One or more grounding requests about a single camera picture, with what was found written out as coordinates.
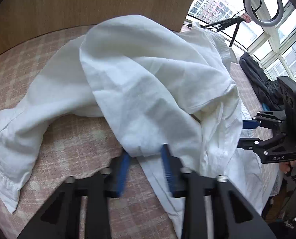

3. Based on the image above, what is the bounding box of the dark grey garment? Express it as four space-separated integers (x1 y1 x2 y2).
239 52 288 110

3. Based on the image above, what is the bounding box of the person's right hand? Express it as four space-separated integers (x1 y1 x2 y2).
279 162 292 176

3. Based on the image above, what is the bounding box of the pink plaid cloth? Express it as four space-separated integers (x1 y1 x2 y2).
0 25 281 239

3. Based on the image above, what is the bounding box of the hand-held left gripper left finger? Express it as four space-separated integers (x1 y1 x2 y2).
17 152 131 239

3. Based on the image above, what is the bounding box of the light wooden board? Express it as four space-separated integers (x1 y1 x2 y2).
0 0 209 60

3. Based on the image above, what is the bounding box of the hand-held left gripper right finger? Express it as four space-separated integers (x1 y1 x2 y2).
160 143 278 239

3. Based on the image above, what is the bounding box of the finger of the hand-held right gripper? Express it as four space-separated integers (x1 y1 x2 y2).
237 132 287 153
243 111 287 129

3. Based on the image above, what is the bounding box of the ring light on tripod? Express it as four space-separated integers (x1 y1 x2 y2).
185 0 296 80

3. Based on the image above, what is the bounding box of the white shirt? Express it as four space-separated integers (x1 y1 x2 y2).
0 14 283 239

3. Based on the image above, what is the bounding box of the black tripod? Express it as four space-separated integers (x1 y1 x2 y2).
204 15 246 48

